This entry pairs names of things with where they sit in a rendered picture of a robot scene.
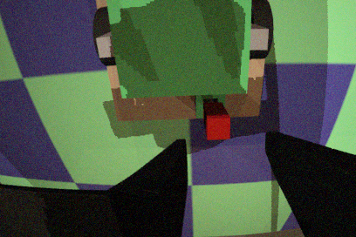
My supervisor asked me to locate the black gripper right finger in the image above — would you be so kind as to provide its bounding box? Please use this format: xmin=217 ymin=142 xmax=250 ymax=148
xmin=265 ymin=132 xmax=356 ymax=237

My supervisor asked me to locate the red-headed pin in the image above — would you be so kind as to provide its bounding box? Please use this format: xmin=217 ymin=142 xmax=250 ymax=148
xmin=203 ymin=99 xmax=230 ymax=141

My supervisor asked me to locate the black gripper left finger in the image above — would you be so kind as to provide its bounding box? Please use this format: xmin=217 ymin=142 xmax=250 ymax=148
xmin=0 ymin=139 xmax=188 ymax=237

